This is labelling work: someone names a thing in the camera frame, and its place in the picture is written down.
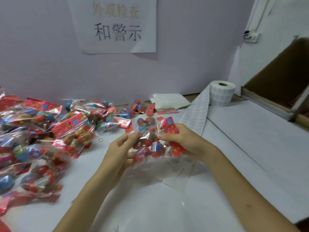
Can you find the person's left hand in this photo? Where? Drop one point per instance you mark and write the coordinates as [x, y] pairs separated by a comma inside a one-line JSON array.
[[113, 159]]

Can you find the white label roll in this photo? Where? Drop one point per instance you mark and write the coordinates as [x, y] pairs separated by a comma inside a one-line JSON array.
[[221, 94]]

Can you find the person's right hand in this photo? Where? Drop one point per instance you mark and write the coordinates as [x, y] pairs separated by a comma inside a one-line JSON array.
[[193, 143]]

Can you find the loose red header card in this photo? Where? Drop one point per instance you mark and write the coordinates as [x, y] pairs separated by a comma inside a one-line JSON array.
[[167, 112]]

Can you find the folded white cloth stack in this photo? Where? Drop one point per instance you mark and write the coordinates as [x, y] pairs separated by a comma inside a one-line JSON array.
[[170, 100]]

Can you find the white power socket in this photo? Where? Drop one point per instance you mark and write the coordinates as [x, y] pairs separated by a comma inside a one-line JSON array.
[[252, 36]]

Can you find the person's right thumb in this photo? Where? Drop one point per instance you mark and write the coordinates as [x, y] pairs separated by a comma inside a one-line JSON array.
[[167, 136]]

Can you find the person's left thumb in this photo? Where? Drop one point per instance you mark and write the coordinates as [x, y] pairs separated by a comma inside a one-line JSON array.
[[130, 140]]

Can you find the white paper wall sign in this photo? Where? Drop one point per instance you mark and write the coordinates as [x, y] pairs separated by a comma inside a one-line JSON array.
[[113, 24]]

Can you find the person's right forearm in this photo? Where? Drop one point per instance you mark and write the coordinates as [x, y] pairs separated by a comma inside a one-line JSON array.
[[241, 198]]

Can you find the person's left forearm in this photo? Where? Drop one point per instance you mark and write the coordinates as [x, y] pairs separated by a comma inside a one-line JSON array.
[[83, 207]]

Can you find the clear toy ball bag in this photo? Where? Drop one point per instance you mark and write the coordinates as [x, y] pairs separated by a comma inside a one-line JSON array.
[[147, 142]]

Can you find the brown cardboard box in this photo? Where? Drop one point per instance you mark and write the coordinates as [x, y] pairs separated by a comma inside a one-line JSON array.
[[282, 79]]

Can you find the empty clear plastic bag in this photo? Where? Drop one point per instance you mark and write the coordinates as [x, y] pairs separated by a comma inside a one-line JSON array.
[[173, 173]]

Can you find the pile of toy ball packets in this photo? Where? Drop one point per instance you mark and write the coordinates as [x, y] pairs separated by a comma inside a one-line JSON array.
[[41, 140]]

